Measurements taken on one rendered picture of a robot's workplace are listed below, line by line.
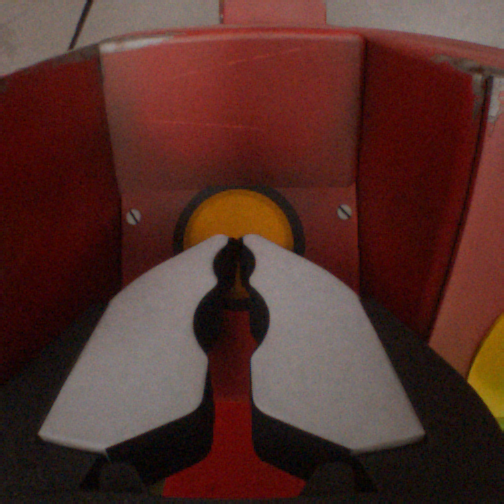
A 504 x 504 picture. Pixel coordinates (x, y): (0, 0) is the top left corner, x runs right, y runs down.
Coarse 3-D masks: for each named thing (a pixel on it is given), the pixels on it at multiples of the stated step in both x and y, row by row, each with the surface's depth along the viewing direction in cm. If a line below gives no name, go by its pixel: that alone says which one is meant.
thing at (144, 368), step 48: (144, 288) 9; (192, 288) 9; (96, 336) 8; (144, 336) 8; (192, 336) 8; (96, 384) 7; (144, 384) 7; (192, 384) 7; (48, 432) 6; (96, 432) 6; (144, 432) 6; (192, 432) 6; (144, 480) 6
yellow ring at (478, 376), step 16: (496, 320) 9; (496, 336) 9; (480, 352) 9; (496, 352) 9; (480, 368) 10; (496, 368) 10; (480, 384) 10; (496, 384) 10; (496, 400) 11; (496, 416) 11
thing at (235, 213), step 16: (224, 192) 14; (240, 192) 14; (256, 192) 14; (208, 208) 14; (224, 208) 14; (240, 208) 14; (256, 208) 14; (272, 208) 14; (192, 224) 14; (208, 224) 14; (224, 224) 14; (240, 224) 14; (256, 224) 14; (272, 224) 14; (288, 224) 14; (192, 240) 14; (272, 240) 14; (288, 240) 14; (240, 288) 14
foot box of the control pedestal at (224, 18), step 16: (224, 0) 68; (240, 0) 69; (256, 0) 69; (272, 0) 69; (288, 0) 69; (304, 0) 69; (320, 0) 68; (224, 16) 61; (240, 16) 61; (256, 16) 61; (272, 16) 61; (288, 16) 61; (304, 16) 61; (320, 16) 61
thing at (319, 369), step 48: (240, 240) 12; (288, 288) 9; (336, 288) 9; (288, 336) 8; (336, 336) 8; (288, 384) 7; (336, 384) 7; (384, 384) 7; (288, 432) 6; (336, 432) 6; (384, 432) 6
